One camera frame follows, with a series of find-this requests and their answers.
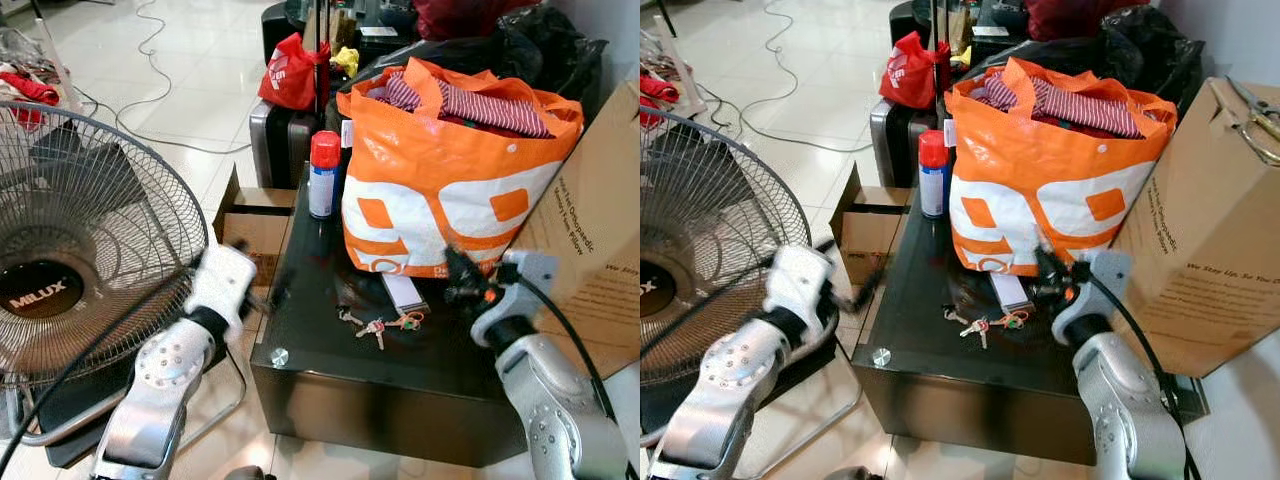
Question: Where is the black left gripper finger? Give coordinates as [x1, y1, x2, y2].
[846, 262, 889, 305]
[262, 264, 298, 313]

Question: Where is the bunch of keys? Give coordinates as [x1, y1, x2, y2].
[338, 308, 427, 352]
[944, 306, 1031, 350]

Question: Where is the small white flat box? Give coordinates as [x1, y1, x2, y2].
[382, 271, 431, 314]
[989, 271, 1035, 312]

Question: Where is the small open cardboard box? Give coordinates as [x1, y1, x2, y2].
[830, 164, 909, 289]
[213, 165, 301, 293]

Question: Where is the orange and white shopping bag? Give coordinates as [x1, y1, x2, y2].
[336, 57, 585, 279]
[944, 57, 1180, 277]

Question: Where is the spray can with red cap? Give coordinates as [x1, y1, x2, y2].
[308, 130, 344, 220]
[918, 130, 952, 220]

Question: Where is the black glass top table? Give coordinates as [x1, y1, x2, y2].
[852, 170, 1209, 467]
[249, 170, 641, 470]

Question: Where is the black floor fan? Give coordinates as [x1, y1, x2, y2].
[640, 104, 863, 449]
[0, 100, 249, 469]

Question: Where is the grey suitcase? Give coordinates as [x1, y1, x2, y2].
[248, 98, 323, 191]
[869, 96, 939, 189]

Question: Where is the red white striped cloth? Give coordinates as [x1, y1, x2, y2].
[968, 72, 1146, 140]
[370, 70, 555, 140]

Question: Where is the red plastic bag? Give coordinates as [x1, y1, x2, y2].
[257, 32, 332, 112]
[879, 30, 952, 110]

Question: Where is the dark red cloth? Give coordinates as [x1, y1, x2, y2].
[1024, 0, 1159, 42]
[412, 0, 543, 42]

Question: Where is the metal clip hanger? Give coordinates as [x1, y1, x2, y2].
[1224, 76, 1280, 167]

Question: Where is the pile of clothes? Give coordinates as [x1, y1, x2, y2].
[0, 28, 63, 133]
[640, 28, 683, 129]

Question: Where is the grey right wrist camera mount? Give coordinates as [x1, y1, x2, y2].
[472, 249, 559, 345]
[1052, 249, 1133, 343]

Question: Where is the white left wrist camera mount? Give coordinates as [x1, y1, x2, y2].
[186, 244, 260, 331]
[764, 244, 837, 331]

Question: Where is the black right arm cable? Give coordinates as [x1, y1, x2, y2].
[1086, 270, 1203, 480]
[514, 274, 637, 480]

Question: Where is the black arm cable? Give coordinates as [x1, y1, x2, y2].
[1086, 270, 1203, 480]
[514, 274, 637, 480]
[640, 255, 791, 363]
[0, 262, 201, 473]

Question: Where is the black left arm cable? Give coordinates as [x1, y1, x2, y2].
[640, 255, 791, 363]
[0, 262, 201, 473]

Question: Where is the thin floor cable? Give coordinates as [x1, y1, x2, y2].
[695, 0, 873, 154]
[75, 0, 253, 156]

